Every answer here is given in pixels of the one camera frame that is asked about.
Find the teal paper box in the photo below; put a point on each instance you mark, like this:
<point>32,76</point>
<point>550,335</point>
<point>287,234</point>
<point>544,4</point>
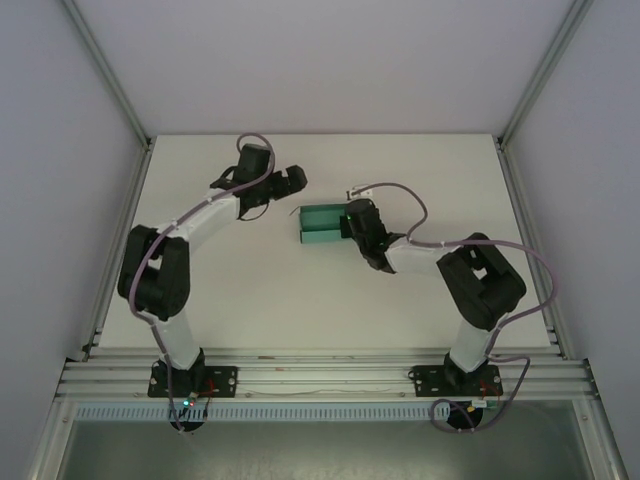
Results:
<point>320,220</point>

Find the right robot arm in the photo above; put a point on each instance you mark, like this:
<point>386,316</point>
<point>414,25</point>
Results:
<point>480,280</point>

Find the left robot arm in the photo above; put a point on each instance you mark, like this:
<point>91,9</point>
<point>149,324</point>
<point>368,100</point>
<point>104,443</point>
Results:
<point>155,270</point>

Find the small circuit board with connector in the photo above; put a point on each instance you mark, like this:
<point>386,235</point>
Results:
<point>482,403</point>

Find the small circuit board with LEDs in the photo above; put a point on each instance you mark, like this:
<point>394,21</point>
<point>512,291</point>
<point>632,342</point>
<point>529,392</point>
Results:
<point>189,401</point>

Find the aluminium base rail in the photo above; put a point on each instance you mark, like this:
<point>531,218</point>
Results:
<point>320,372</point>

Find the aluminium side rail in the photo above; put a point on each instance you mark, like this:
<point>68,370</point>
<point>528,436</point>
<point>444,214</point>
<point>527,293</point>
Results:
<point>530,200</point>
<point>117,240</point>

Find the aluminium frame post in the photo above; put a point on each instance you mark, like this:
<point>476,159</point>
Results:
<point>542,75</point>
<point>107,75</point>

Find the aluminium frame leg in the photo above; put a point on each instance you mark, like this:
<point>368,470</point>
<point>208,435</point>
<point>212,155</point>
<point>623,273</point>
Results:
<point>600,440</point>
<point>50,440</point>

